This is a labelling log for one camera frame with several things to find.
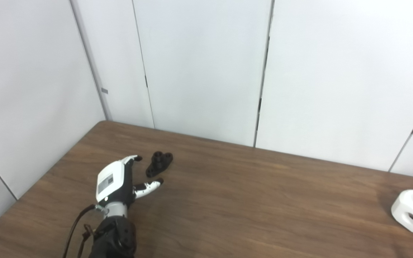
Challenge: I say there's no black flanged holder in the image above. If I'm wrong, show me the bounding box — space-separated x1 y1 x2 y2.
146 151 174 178

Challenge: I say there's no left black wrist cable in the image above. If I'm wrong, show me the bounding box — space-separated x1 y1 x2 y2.
62 204 108 258

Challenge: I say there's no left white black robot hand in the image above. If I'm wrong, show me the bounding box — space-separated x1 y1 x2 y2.
96 155 164 208

